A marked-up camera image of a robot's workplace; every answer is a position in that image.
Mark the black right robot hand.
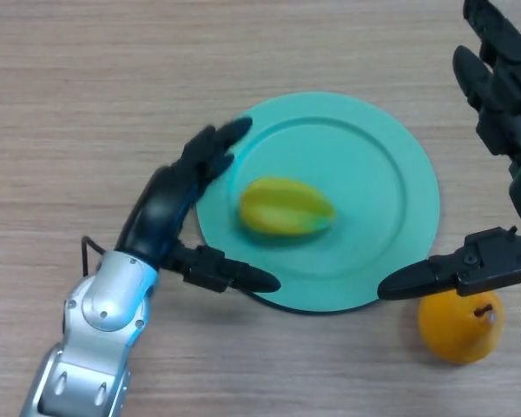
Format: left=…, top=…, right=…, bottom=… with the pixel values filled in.
left=377, top=0, right=521, bottom=301

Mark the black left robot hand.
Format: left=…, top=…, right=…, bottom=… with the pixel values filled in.
left=114, top=116, right=282, bottom=295

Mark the yellow green starfruit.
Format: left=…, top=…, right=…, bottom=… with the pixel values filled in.
left=238, top=175, right=336, bottom=237

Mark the green round plate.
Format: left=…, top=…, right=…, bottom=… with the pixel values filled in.
left=195, top=90, right=441, bottom=313

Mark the orange pear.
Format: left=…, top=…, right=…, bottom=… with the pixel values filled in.
left=418, top=290, right=505, bottom=365

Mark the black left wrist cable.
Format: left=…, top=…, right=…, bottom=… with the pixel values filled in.
left=81, top=236, right=108, bottom=277

